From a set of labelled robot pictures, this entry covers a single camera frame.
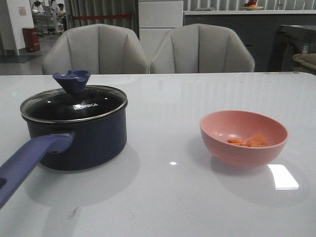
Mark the pink bowl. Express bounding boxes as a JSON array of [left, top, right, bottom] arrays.
[[200, 110, 288, 168]]

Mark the glass lid purple knob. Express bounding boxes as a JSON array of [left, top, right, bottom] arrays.
[[20, 70, 127, 123]]

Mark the grey armchair right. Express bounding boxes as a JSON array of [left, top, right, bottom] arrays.
[[150, 24, 255, 74]]

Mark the grey armchair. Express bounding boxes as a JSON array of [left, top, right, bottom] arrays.
[[41, 24, 150, 75], [150, 24, 255, 74]]

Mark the grey armchair left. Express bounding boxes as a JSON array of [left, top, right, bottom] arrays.
[[41, 24, 150, 75]]

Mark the white drawer cabinet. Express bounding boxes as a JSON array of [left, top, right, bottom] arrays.
[[138, 0, 183, 61]]

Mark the red barrier belt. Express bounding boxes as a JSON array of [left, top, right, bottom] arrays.
[[73, 14, 133, 20]]

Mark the grey counter with white top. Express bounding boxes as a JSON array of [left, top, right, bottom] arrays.
[[183, 10, 316, 72]]

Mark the fruit plate on counter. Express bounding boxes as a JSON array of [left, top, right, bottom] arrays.
[[241, 0, 263, 10]]

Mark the red bin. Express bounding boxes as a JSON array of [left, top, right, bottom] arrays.
[[22, 27, 40, 52]]

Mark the dark appliance at right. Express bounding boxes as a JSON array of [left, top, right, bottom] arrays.
[[267, 25, 316, 72]]

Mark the beige cushion at right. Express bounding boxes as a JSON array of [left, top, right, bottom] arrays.
[[292, 53, 316, 75]]

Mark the dark blue saucepan purple handle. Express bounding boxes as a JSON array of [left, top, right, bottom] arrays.
[[0, 106, 127, 205]]

